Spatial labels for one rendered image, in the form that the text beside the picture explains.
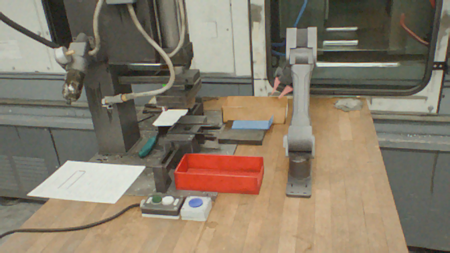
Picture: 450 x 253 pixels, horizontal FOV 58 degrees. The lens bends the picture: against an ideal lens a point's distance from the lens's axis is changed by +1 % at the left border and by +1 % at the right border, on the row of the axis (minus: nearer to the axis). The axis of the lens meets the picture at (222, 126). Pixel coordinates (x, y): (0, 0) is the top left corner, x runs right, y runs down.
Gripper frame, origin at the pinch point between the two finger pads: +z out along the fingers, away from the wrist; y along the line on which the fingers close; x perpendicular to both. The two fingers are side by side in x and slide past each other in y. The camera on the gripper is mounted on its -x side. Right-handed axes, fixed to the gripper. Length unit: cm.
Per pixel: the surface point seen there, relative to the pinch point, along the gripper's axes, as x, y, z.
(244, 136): 21.6, 3.6, 12.0
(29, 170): -38, 101, 145
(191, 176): 55, 13, 15
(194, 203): 66, 9, 14
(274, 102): -5.4, -1.7, 5.6
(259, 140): 24.4, -1.6, 9.0
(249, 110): 6.2, 5.9, 9.2
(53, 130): -37, 95, 105
